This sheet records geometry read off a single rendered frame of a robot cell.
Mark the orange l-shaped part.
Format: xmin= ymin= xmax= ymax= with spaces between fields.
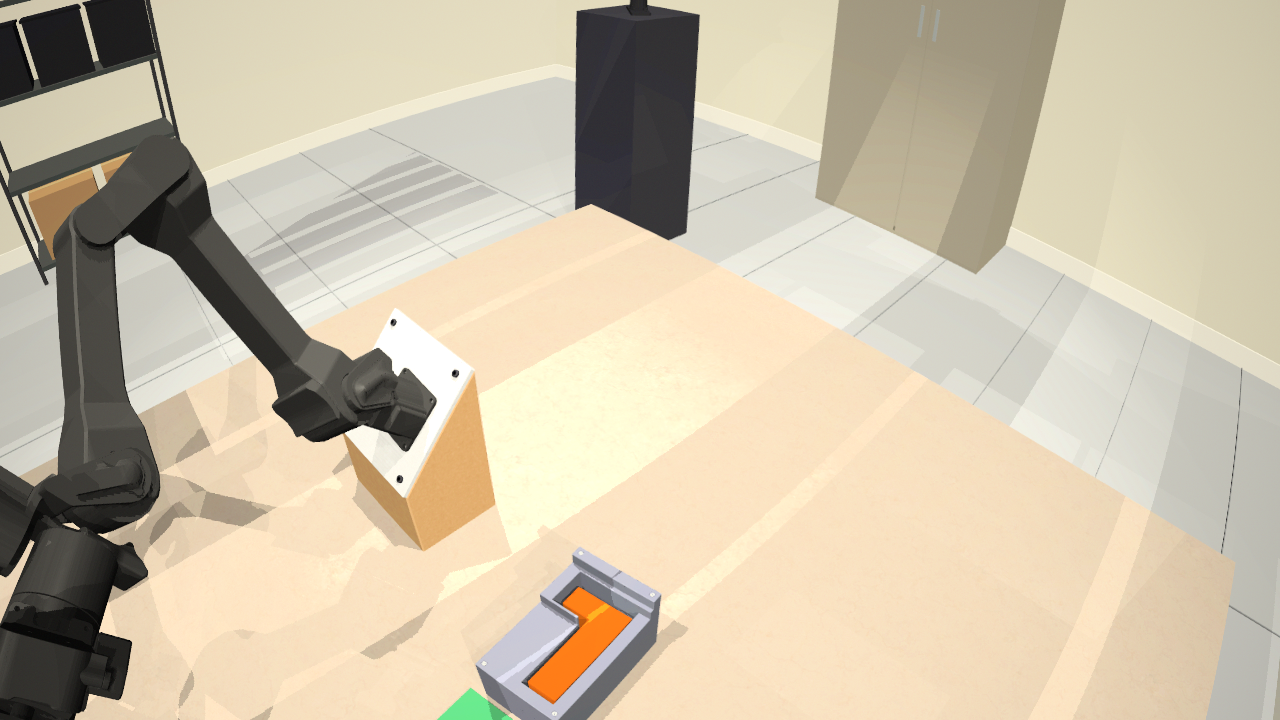
xmin=529 ymin=588 xmax=632 ymax=705

